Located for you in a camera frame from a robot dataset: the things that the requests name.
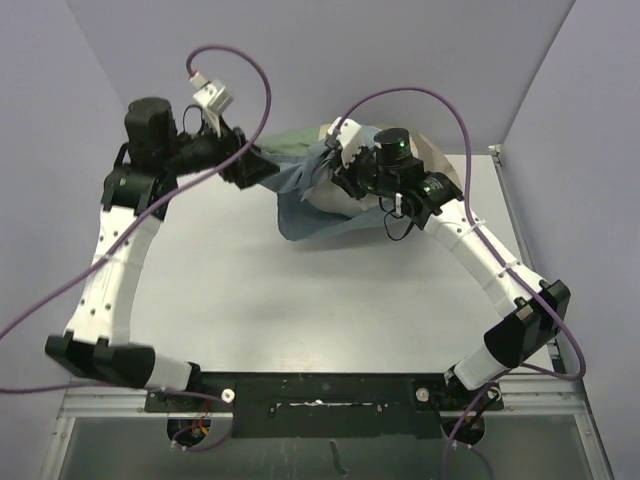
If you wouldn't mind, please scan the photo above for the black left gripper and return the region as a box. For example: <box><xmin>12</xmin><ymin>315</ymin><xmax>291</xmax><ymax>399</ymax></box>
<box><xmin>161</xmin><ymin>110</ymin><xmax>279</xmax><ymax>188</ymax></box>

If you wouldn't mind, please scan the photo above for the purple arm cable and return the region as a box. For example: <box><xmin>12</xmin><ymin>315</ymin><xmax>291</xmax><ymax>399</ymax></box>
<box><xmin>0</xmin><ymin>44</ymin><xmax>274</xmax><ymax>454</ymax></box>
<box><xmin>324</xmin><ymin>87</ymin><xmax>587</xmax><ymax>480</ymax></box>

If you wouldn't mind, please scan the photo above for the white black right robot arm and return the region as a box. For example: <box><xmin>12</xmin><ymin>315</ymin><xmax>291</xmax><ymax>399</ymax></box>
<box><xmin>326</xmin><ymin>121</ymin><xmax>570</xmax><ymax>409</ymax></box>

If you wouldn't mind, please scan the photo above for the cream white pillow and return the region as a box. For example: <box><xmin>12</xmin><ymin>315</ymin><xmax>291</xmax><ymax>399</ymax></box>
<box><xmin>302</xmin><ymin>181</ymin><xmax>376</xmax><ymax>218</ymax></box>

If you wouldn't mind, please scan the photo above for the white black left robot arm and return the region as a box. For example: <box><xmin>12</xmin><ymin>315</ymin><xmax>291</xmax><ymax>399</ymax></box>
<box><xmin>45</xmin><ymin>97</ymin><xmax>279</xmax><ymax>411</ymax></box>

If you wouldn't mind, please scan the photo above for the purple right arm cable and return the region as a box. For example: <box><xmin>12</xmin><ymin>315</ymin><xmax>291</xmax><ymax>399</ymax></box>
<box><xmin>324</xmin><ymin>87</ymin><xmax>587</xmax><ymax>480</ymax></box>

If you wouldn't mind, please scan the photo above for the blue-grey pillowcase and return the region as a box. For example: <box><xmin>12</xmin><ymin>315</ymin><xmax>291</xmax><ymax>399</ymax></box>
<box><xmin>257</xmin><ymin>124</ymin><xmax>459</xmax><ymax>244</ymax></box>

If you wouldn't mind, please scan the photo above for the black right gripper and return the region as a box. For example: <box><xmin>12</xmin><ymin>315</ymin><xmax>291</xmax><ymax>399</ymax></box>
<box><xmin>331</xmin><ymin>142</ymin><xmax>397</xmax><ymax>201</ymax></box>

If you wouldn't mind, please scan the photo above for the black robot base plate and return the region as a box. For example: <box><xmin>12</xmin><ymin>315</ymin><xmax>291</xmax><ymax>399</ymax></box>
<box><xmin>144</xmin><ymin>372</ymin><xmax>504</xmax><ymax>446</ymax></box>

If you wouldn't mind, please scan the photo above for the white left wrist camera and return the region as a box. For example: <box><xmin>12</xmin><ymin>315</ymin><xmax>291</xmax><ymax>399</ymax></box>
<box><xmin>189</xmin><ymin>72</ymin><xmax>234</xmax><ymax>131</ymax></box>

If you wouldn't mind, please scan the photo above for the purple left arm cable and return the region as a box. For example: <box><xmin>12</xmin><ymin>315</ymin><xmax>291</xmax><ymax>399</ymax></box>
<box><xmin>0</xmin><ymin>44</ymin><xmax>274</xmax><ymax>454</ymax></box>

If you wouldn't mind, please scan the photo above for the aluminium frame rail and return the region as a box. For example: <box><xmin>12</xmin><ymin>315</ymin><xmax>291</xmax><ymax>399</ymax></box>
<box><xmin>39</xmin><ymin>143</ymin><xmax>614</xmax><ymax>480</ymax></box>

